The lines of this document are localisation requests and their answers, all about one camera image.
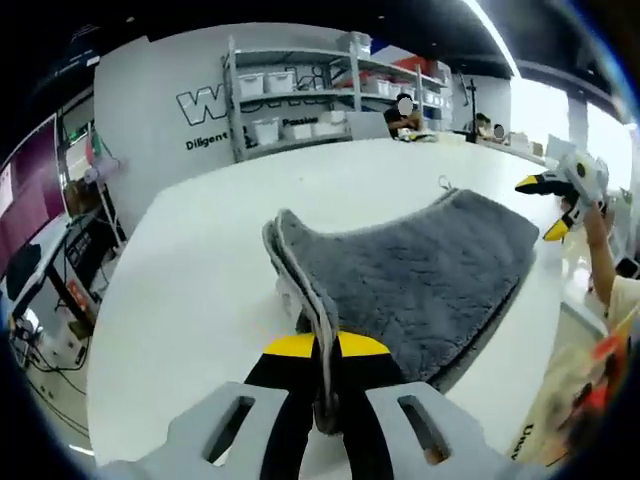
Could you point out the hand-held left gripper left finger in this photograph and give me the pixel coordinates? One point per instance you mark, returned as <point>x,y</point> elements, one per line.
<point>280,380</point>

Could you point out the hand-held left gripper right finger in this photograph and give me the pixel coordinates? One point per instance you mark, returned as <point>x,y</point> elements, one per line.
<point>370,375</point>

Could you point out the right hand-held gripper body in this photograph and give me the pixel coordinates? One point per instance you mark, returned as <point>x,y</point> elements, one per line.
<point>590,180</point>

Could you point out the grey fluffy towel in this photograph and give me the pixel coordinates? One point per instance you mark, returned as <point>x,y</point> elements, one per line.
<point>425,260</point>

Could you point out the person's left hand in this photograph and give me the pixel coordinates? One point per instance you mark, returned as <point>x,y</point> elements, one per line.
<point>435,455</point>

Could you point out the black tripod stand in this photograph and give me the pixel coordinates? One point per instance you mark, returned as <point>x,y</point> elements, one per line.
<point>472,115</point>

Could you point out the small white yellow object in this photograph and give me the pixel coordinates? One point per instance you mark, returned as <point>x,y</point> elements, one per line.
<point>415,136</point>

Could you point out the person's cream printed shirt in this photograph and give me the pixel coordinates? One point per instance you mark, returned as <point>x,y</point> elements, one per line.
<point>565,380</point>

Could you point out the white table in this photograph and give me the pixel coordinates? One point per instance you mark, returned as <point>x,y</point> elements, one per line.
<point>200,250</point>

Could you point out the ceiling strip light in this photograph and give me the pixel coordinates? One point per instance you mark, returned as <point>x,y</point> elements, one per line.
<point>492,35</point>

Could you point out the grey flat panel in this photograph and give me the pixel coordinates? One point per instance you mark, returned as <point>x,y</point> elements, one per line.
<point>367,126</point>

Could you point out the grey metal shelf unit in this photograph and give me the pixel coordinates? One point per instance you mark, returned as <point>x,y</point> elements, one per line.
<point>357,75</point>

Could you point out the black cabinet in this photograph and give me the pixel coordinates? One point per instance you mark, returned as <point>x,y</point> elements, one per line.
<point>90,245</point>

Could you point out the white side desk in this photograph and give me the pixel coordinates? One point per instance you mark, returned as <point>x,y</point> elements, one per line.
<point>50,250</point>

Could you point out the brown cardboard box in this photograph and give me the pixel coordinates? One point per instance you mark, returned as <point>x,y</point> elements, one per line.
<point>80,197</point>

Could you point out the group of white storage bins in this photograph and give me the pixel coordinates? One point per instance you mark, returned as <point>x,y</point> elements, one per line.
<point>272,82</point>

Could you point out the laptop with magenta screen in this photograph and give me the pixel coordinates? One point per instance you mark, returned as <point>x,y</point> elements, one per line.
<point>35,200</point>

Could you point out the white lettered partition panel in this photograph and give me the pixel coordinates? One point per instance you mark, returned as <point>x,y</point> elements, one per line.
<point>140,100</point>

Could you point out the red blue wall banner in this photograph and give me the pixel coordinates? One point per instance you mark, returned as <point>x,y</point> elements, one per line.
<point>405,60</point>

